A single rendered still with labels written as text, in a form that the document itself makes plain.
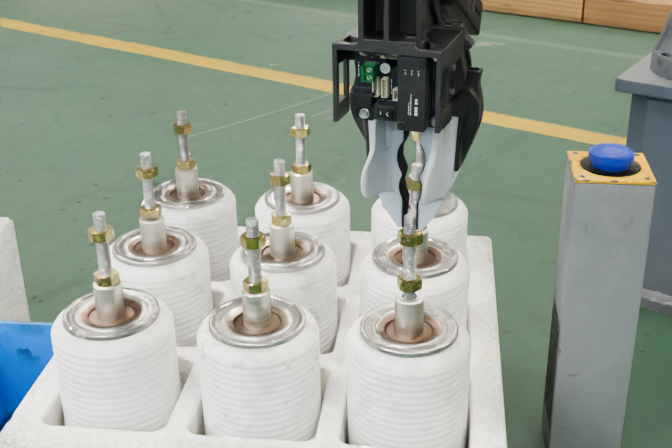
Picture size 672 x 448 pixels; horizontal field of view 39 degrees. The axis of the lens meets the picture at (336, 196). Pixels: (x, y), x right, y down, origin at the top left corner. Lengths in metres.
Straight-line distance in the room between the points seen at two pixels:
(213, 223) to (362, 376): 0.29
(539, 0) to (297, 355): 2.16
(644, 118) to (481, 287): 0.38
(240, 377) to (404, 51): 0.28
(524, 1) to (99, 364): 2.21
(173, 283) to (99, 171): 0.91
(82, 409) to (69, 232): 0.76
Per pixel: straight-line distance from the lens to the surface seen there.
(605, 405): 0.97
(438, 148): 0.64
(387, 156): 0.67
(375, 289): 0.81
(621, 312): 0.92
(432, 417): 0.72
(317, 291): 0.82
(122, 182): 1.67
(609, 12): 2.71
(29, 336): 1.05
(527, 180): 1.65
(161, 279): 0.83
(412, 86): 0.58
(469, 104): 0.64
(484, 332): 0.87
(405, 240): 0.69
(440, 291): 0.80
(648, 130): 1.22
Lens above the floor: 0.64
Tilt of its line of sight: 24 degrees down
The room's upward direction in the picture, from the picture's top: 1 degrees counter-clockwise
